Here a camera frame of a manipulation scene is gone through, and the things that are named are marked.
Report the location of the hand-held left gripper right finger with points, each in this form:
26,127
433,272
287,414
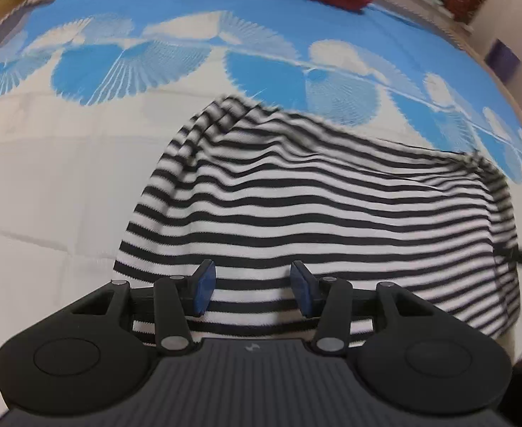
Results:
301,289

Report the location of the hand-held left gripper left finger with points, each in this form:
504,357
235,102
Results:
203,288

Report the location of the black white striped shirt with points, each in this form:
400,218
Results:
310,195

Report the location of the blue white printed blanket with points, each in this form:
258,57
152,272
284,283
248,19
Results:
65,178

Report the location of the purple box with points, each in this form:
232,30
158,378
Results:
503,58

